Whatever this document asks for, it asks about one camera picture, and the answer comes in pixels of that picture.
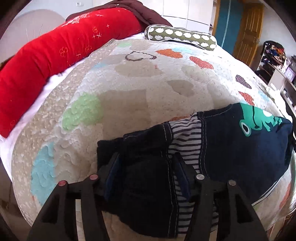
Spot olive cloud patterned bolster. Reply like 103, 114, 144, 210
144, 24, 217, 51

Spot dark maroon garment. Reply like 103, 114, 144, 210
65, 0, 172, 27

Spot cluttered white shelf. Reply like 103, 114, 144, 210
255, 41, 295, 110

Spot white bed sheet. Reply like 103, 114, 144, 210
0, 32, 149, 181

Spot navy striped child pants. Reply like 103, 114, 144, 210
97, 103, 293, 238

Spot round white headboard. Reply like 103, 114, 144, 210
0, 9, 65, 62

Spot heart patterned quilt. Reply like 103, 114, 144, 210
12, 39, 295, 240

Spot white glossy wardrobe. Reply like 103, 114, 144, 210
141, 0, 220, 33

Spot long red pillow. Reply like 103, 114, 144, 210
1, 8, 142, 138

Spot wooden door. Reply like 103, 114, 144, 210
232, 3, 264, 67

